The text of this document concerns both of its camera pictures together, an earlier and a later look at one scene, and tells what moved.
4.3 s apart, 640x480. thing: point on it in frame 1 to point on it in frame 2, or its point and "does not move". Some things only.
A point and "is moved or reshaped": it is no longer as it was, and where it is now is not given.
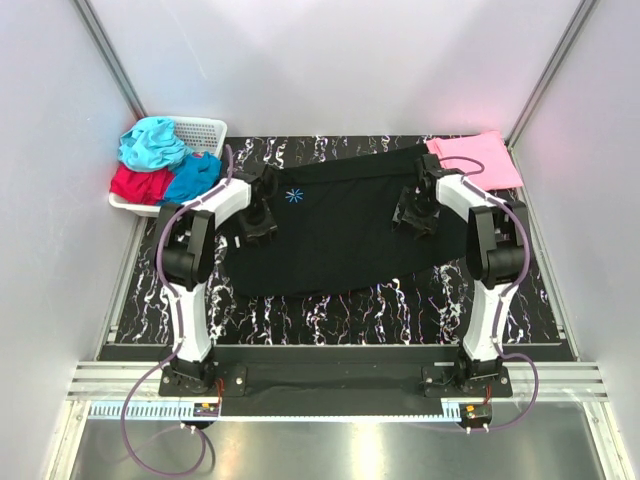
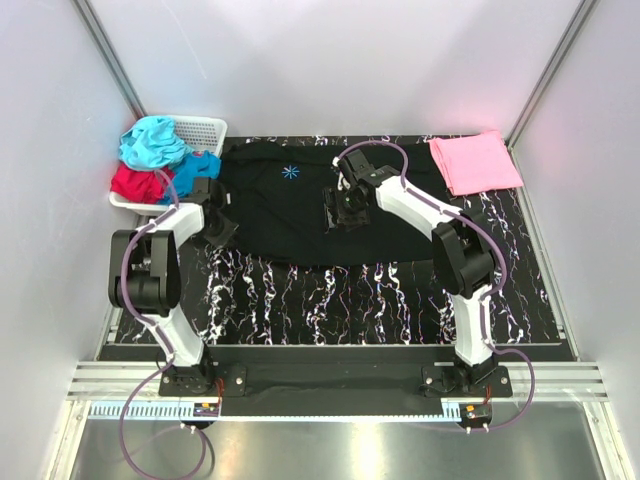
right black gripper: [423, 225] to [331, 199]
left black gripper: [253, 232] to [225, 235]
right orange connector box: [475, 415] does not move
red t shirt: [146, 187] does not move
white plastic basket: [199, 134] does not move
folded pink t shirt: [500, 170] does not move
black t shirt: [335, 228] is moved or reshaped
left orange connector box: [205, 409] does not move
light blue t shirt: [153, 144] does not move
